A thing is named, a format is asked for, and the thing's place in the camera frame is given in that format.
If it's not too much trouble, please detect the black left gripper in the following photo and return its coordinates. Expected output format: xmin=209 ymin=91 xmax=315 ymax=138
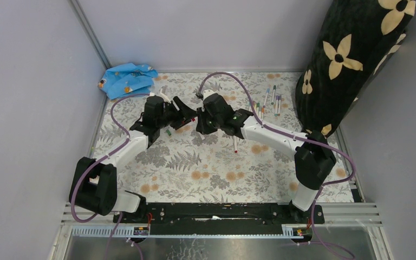
xmin=157 ymin=96 xmax=197 ymax=131

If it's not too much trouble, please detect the green cap red-end marker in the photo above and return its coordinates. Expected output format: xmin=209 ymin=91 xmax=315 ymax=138
xmin=232 ymin=136 xmax=238 ymax=153

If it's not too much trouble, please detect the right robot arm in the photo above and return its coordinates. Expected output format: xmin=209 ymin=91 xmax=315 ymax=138
xmin=196 ymin=90 xmax=336 ymax=223

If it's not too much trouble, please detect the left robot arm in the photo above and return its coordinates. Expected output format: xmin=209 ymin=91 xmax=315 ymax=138
xmin=69 ymin=95 xmax=197 ymax=223

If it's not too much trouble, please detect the floral table mat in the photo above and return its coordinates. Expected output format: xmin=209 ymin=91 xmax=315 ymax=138
xmin=80 ymin=71 xmax=354 ymax=204

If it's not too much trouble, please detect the light blue cap marker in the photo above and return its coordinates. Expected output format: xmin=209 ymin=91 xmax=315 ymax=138
xmin=263 ymin=88 xmax=270 ymax=107

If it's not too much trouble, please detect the blue patterned cloth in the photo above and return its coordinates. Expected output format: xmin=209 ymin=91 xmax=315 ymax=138
xmin=97 ymin=63 xmax=159 ymax=100

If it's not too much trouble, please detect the black floral plush pillow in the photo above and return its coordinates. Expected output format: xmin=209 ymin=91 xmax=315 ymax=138
xmin=295 ymin=0 xmax=416 ymax=137

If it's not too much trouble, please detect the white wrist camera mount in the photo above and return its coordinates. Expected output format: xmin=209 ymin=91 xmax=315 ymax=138
xmin=196 ymin=89 xmax=216 ymax=103

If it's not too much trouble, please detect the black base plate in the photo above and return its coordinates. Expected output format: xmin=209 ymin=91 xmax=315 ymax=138
xmin=113 ymin=203 xmax=325 ymax=235

